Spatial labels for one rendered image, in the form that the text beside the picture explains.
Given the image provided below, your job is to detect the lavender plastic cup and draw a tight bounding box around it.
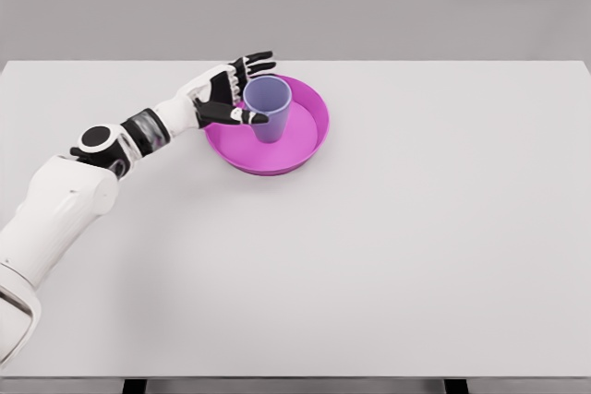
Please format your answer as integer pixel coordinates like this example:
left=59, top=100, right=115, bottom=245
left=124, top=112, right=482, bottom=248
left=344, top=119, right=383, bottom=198
left=242, top=76, right=293, bottom=145

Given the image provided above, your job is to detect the magenta round plate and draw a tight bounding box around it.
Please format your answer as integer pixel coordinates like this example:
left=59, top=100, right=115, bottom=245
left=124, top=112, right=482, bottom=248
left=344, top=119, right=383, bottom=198
left=203, top=73, right=332, bottom=177

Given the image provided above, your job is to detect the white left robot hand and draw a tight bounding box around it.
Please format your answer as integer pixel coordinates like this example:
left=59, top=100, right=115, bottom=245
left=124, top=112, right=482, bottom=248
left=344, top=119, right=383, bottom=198
left=177, top=50, right=278, bottom=128

